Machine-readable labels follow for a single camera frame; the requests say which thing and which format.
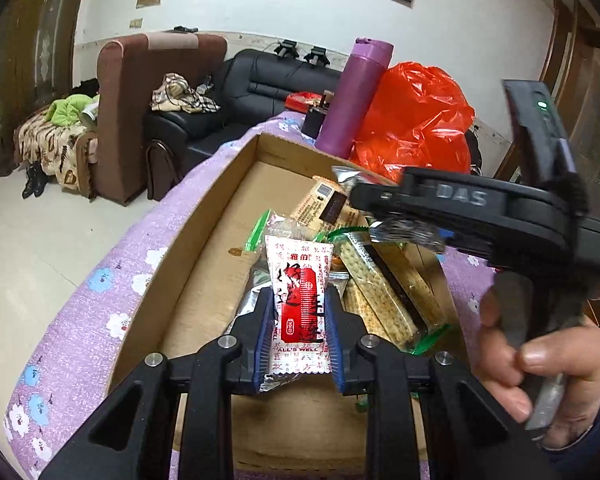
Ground person's right hand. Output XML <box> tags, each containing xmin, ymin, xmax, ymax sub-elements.
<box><xmin>472</xmin><ymin>287</ymin><xmax>600</xmax><ymax>451</ymax></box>

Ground plaid cloth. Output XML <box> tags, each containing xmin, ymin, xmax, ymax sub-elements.
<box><xmin>151</xmin><ymin>73</ymin><xmax>221</xmax><ymax>113</ymax></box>

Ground green snack packet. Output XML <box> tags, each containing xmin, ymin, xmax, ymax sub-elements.
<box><xmin>244</xmin><ymin>210</ymin><xmax>273</xmax><ymax>255</ymax></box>

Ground leaf patterned blanket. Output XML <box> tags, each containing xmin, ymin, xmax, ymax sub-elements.
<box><xmin>15</xmin><ymin>110</ymin><xmax>98</xmax><ymax>191</ymax></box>

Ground crumpled foil packet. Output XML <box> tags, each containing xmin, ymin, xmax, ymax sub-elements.
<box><xmin>225</xmin><ymin>260</ymin><xmax>273</xmax><ymax>333</ymax></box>

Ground brown armchair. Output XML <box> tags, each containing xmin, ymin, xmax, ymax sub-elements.
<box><xmin>75</xmin><ymin>32</ymin><xmax>228</xmax><ymax>206</ymax></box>

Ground silver snack packet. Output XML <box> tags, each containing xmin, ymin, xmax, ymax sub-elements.
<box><xmin>330</xmin><ymin>164</ymin><xmax>447</xmax><ymax>252</ymax></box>

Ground black device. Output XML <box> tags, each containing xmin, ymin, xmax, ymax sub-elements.
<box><xmin>304</xmin><ymin>46</ymin><xmax>333</xmax><ymax>67</ymax></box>
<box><xmin>272</xmin><ymin>40</ymin><xmax>301</xmax><ymax>61</ymax></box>

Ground cardboard box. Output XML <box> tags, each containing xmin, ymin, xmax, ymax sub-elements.
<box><xmin>107</xmin><ymin>132</ymin><xmax>473</xmax><ymax>471</ymax></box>

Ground long cracker packet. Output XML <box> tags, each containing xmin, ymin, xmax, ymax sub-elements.
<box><xmin>337</xmin><ymin>232</ymin><xmax>451</xmax><ymax>353</ymax></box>
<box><xmin>342</xmin><ymin>280</ymin><xmax>396</xmax><ymax>346</ymax></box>
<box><xmin>390</xmin><ymin>242</ymin><xmax>448</xmax><ymax>331</ymax></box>

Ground small black box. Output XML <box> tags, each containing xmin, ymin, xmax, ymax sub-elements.
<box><xmin>302</xmin><ymin>107</ymin><xmax>331</xmax><ymax>138</ymax></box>

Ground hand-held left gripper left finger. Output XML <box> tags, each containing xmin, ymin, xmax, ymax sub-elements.
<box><xmin>39</xmin><ymin>287</ymin><xmax>276</xmax><ymax>480</ymax></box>

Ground red box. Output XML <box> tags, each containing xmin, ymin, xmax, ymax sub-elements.
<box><xmin>285</xmin><ymin>91</ymin><xmax>331</xmax><ymax>112</ymax></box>

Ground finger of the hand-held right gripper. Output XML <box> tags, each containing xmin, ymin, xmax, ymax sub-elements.
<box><xmin>349</xmin><ymin>174</ymin><xmax>417</xmax><ymax>222</ymax></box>

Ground wooden framed glass door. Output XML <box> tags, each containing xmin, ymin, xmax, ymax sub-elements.
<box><xmin>495</xmin><ymin>0</ymin><xmax>600</xmax><ymax>311</ymax></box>

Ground black boots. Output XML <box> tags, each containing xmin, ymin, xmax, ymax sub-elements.
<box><xmin>21</xmin><ymin>162</ymin><xmax>48</xmax><ymax>198</ymax></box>

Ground green cloth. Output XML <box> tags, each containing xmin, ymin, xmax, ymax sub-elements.
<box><xmin>47</xmin><ymin>94</ymin><xmax>101</xmax><ymax>126</ymax></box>

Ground orange cracker packet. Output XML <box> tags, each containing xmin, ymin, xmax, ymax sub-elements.
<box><xmin>290</xmin><ymin>175</ymin><xmax>371</xmax><ymax>233</ymax></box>

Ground red white snack packet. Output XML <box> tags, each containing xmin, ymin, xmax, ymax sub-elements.
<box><xmin>257</xmin><ymin>234</ymin><xmax>336</xmax><ymax>392</ymax></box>

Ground dark wooden door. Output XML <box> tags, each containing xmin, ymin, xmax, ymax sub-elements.
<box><xmin>0</xmin><ymin>0</ymin><xmax>88</xmax><ymax>191</ymax></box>

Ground black leather sofa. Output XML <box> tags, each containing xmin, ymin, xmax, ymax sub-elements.
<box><xmin>147</xmin><ymin>49</ymin><xmax>343</xmax><ymax>201</ymax></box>

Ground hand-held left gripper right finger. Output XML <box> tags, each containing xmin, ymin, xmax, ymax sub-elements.
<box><xmin>324</xmin><ymin>287</ymin><xmax>556</xmax><ymax>480</ymax></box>

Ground red plastic bag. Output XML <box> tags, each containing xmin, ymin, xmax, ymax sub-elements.
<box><xmin>350</xmin><ymin>61</ymin><xmax>476</xmax><ymax>186</ymax></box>

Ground purple bottle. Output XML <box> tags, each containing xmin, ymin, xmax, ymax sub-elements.
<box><xmin>314</xmin><ymin>37</ymin><xmax>395</xmax><ymax>158</ymax></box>

